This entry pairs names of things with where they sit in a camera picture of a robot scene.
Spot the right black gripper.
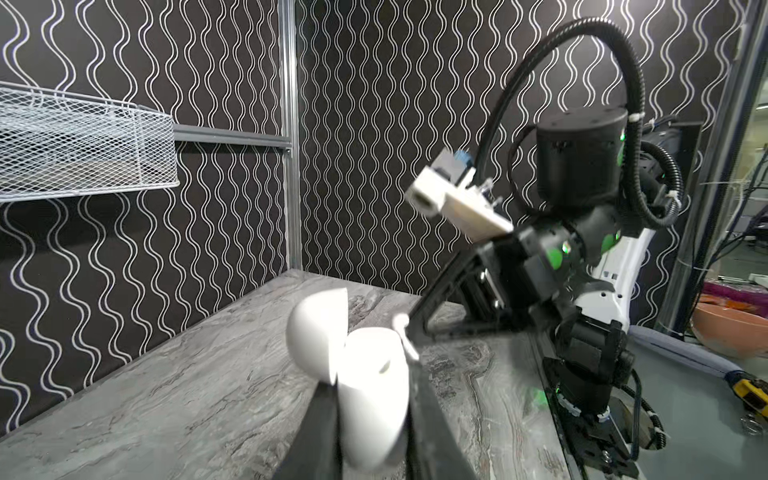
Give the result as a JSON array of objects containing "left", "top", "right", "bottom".
[{"left": 407, "top": 224, "right": 585, "bottom": 345}]

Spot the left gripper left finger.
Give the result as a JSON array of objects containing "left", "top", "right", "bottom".
[{"left": 273, "top": 382, "right": 342, "bottom": 479}]

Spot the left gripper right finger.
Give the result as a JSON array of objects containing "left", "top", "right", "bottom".
[{"left": 407, "top": 363, "right": 476, "bottom": 479}]

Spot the white round charging case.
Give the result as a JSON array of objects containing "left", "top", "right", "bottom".
[{"left": 286, "top": 288, "right": 409, "bottom": 472}]

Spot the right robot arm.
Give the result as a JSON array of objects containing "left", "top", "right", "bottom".
[{"left": 401, "top": 17, "right": 684, "bottom": 422}]

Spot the pink bowl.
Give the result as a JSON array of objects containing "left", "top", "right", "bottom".
[{"left": 691, "top": 302, "right": 767, "bottom": 359}]

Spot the yellow black hand tool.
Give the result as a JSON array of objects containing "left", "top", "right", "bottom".
[{"left": 724, "top": 370, "right": 767, "bottom": 436}]

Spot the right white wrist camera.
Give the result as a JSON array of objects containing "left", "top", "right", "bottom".
[{"left": 405, "top": 148, "right": 514, "bottom": 243}]

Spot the white wire mesh basket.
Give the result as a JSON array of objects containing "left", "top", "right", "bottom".
[{"left": 1, "top": 82, "right": 179, "bottom": 203}]

